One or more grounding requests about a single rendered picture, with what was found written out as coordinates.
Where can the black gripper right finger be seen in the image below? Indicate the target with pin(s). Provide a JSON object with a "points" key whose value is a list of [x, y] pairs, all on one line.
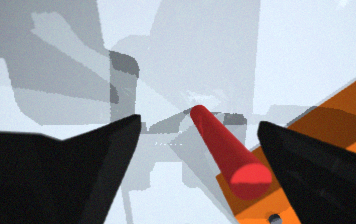
{"points": [[317, 177]]}

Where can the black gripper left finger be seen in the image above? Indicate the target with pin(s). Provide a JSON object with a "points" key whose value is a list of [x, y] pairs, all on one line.
{"points": [[75, 179]]}

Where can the red peg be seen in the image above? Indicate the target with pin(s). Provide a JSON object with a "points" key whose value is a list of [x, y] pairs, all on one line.
{"points": [[246, 176]]}

